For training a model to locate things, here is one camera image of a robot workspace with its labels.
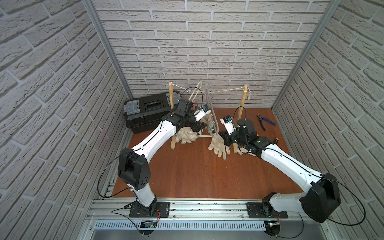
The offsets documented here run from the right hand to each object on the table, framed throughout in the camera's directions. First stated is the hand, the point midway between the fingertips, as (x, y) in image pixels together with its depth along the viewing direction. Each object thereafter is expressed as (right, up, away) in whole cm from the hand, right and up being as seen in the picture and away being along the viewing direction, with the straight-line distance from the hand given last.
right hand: (222, 131), depth 81 cm
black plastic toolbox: (-48, +9, +12) cm, 50 cm away
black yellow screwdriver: (+40, -7, +17) cm, 44 cm away
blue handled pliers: (+35, +6, +30) cm, 46 cm away
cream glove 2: (-8, +2, -1) cm, 8 cm away
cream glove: (-21, -2, +6) cm, 22 cm away
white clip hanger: (-12, +26, +7) cm, 30 cm away
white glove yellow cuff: (-8, +7, +2) cm, 11 cm away
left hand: (-9, +8, +1) cm, 12 cm away
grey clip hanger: (-5, +10, -8) cm, 14 cm away
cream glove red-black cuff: (-1, -8, +6) cm, 10 cm away
